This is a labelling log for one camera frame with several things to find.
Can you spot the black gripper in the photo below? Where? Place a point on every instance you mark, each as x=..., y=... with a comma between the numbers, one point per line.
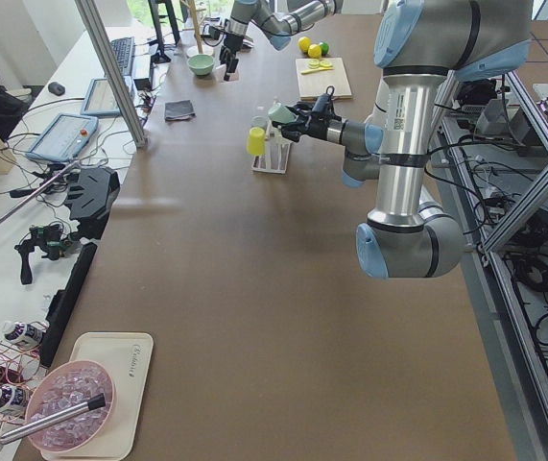
x=316, y=129
x=231, y=48

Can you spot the mint green cup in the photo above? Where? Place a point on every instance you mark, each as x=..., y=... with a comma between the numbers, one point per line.
x=281, y=114

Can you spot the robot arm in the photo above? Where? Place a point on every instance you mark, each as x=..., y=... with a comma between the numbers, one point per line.
x=419, y=43
x=277, y=29

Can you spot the yellow cup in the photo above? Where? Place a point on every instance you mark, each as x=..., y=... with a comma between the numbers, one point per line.
x=256, y=141

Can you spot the green bowl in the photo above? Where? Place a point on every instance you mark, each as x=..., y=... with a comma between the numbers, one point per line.
x=201, y=64

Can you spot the wooden cutting board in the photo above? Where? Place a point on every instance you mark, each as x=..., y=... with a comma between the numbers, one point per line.
x=313, y=85

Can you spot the yellow plastic knife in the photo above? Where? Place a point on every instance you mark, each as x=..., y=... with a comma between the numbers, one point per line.
x=309, y=71

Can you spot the wooden mug tree stand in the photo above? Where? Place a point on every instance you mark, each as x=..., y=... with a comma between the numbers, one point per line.
x=192, y=42

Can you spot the yellow lemon lower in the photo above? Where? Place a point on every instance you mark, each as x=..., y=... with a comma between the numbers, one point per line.
x=314, y=51

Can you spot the yellow lemon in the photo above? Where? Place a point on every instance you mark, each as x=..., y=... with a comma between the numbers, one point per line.
x=314, y=51
x=304, y=42

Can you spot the grey cloth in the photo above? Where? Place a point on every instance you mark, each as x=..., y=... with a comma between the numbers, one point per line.
x=178, y=110

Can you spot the yellow lemon upper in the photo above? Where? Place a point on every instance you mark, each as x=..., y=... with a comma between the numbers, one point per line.
x=304, y=42

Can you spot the green lime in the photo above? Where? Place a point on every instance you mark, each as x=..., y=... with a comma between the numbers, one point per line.
x=324, y=48

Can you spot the black keyboard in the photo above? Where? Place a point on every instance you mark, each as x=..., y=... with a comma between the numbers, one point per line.
x=123, y=51

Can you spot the blue teach pendant far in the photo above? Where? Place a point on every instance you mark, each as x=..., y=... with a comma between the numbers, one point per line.
x=99, y=100

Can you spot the blue teach pendant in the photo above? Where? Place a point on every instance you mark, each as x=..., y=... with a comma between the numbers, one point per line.
x=99, y=100
x=64, y=138

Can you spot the black computer mouse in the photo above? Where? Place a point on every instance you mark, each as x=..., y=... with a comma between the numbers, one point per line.
x=56, y=88

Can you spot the blue teach pendant near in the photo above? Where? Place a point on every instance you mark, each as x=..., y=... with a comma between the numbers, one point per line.
x=64, y=138

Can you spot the black plastic stand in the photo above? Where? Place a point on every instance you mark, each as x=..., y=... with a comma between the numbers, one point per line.
x=90, y=199

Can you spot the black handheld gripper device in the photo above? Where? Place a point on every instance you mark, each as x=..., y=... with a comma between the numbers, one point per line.
x=51, y=239

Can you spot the metal rod tool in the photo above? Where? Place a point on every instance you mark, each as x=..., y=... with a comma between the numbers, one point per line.
x=19, y=433

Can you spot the white wire cup holder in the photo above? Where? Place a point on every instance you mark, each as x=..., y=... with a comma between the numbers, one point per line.
x=277, y=149

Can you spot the aluminium frame post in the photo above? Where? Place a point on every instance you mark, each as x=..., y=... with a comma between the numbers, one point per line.
x=98, y=34

